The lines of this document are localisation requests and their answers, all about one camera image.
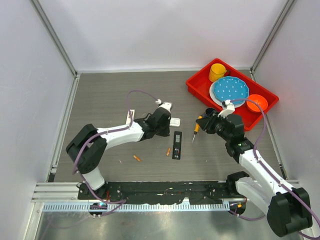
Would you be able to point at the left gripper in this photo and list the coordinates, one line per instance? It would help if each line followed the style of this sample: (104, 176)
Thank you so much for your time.
(166, 133)

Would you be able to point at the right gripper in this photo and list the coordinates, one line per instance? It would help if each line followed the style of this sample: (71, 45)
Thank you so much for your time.
(207, 123)

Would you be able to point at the orange handle screwdriver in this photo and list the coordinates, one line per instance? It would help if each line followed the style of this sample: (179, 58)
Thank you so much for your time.
(196, 130)

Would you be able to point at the white remote with orange batteries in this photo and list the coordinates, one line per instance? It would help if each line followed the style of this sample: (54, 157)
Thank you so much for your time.
(130, 116)

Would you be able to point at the black remote control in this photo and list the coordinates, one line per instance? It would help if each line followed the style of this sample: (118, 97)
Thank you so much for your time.
(177, 145)

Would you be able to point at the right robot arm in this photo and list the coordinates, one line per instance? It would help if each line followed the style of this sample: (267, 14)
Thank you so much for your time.
(287, 209)

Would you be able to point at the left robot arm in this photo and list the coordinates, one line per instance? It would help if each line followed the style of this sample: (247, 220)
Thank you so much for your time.
(88, 146)

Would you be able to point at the dark blue mug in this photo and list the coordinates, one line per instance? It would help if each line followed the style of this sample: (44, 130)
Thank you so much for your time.
(209, 112)

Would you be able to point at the white grey plate underneath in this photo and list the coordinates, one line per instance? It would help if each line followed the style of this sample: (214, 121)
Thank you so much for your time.
(212, 96)

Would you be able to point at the blue polka dot plate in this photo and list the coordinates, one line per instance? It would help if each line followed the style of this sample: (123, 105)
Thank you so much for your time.
(230, 88)

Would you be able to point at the red plastic tray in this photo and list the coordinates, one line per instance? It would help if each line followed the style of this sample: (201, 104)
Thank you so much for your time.
(199, 86)

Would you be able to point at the yellow cup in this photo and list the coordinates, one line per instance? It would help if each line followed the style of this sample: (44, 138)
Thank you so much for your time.
(217, 71)

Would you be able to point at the orange bowl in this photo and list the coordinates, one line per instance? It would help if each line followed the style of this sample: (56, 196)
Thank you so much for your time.
(255, 102)

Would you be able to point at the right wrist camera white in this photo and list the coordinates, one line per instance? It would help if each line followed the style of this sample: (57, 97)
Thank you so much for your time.
(227, 108)

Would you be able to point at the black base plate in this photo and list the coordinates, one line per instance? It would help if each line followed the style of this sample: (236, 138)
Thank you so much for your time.
(168, 192)

